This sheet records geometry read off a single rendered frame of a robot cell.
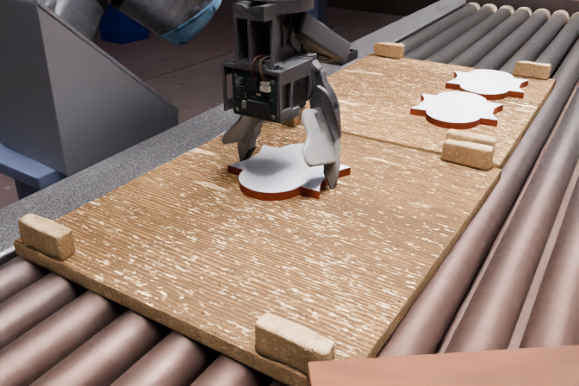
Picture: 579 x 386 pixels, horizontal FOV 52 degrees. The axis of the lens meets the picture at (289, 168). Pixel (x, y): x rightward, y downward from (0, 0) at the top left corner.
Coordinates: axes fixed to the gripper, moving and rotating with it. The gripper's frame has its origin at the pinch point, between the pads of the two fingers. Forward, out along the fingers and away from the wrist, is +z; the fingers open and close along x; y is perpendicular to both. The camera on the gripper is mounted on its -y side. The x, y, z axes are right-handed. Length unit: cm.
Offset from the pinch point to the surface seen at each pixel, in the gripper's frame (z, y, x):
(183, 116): 94, -195, -199
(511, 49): 3, -84, 5
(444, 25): 3, -100, -16
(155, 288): 0.6, 24.4, 2.3
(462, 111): -0.4, -28.7, 11.1
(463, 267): 2.7, 4.5, 22.3
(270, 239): 0.6, 13.1, 6.1
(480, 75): -0.4, -48.2, 8.0
